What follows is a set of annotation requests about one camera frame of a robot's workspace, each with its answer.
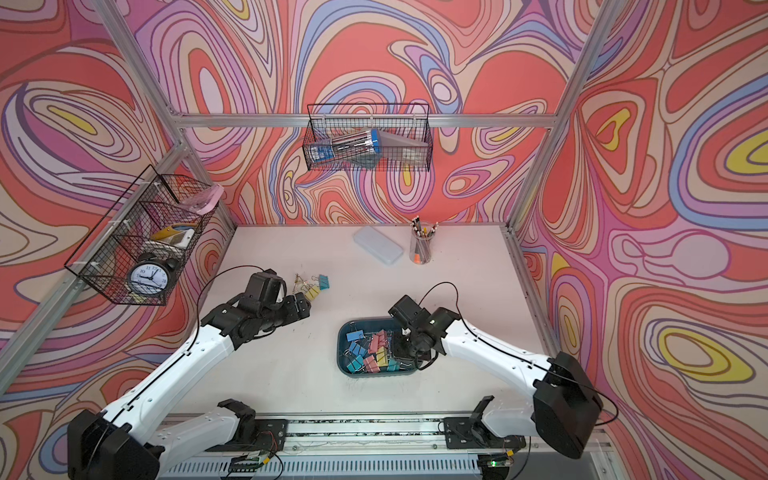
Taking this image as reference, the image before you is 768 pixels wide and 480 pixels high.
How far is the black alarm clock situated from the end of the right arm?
0.53 m

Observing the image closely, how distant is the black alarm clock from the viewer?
669mm

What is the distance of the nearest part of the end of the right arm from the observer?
57cm
